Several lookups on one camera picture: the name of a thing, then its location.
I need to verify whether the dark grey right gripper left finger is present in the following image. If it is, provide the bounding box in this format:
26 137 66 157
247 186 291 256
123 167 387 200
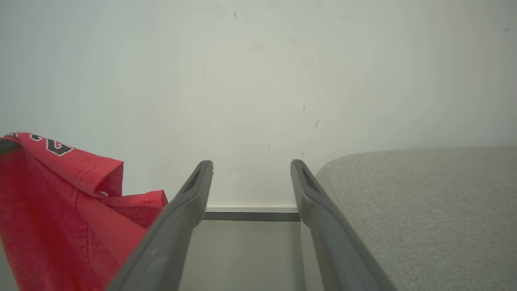
107 160 214 291

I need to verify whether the grey fabric sofa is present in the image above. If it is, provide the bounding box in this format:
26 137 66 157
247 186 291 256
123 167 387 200
315 146 517 291

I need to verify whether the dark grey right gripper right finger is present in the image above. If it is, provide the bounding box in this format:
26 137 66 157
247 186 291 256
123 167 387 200
290 159 398 291

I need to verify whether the red sports jersey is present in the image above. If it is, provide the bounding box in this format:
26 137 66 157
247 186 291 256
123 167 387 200
0 132 168 291

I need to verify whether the white and dark baseboard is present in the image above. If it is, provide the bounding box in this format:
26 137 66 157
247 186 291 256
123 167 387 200
203 204 301 222

